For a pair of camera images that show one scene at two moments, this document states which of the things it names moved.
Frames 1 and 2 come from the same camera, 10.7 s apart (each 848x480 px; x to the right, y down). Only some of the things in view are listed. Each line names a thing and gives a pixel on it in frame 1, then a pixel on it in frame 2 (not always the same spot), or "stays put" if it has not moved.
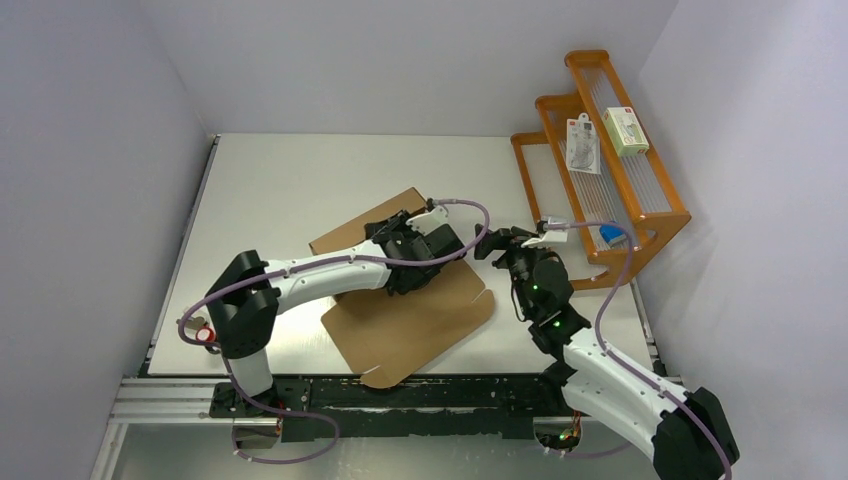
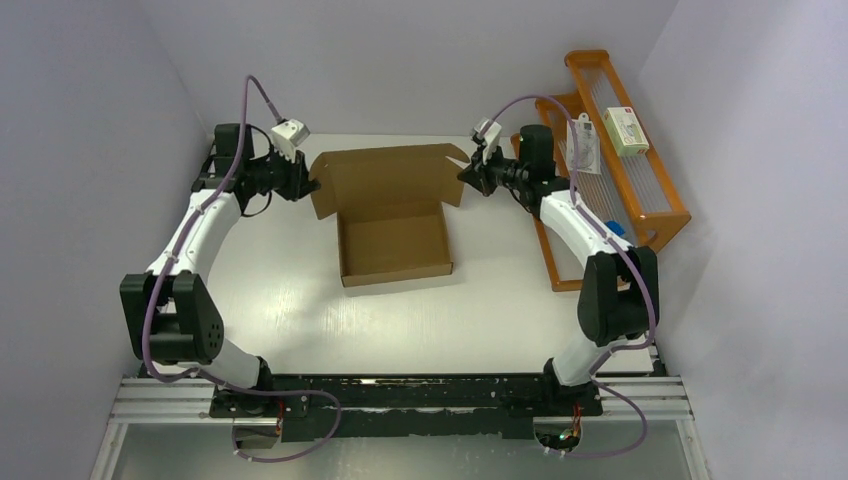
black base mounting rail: (338, 408) stays put
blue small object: (612, 233) stays put
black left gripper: (392, 223) to (300, 182)
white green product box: (625, 131) stays put
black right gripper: (499, 239) to (477, 174)
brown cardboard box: (390, 338) to (389, 205)
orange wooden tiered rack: (598, 182) stays put
